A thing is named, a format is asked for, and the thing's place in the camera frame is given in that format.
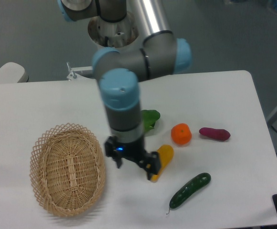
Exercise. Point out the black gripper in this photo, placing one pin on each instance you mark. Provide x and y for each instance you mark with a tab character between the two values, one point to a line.
134	152

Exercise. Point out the green cucumber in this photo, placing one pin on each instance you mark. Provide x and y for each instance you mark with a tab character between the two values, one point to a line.
188	189

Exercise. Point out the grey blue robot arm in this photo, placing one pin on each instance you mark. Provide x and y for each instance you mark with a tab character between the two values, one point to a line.
118	73

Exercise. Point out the green bok choy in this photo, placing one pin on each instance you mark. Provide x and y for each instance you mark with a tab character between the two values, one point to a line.
149	119

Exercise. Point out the orange tangerine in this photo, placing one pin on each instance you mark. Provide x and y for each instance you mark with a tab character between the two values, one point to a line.
181	134

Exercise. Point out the woven wicker basket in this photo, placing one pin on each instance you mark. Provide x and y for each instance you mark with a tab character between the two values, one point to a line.
67	170

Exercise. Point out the purple sweet potato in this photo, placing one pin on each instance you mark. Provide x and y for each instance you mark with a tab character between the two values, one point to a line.
215	134

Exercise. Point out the white chair armrest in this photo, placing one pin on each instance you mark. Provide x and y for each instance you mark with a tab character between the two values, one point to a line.
13	73

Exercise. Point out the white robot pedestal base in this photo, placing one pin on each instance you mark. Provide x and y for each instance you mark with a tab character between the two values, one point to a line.
123	35

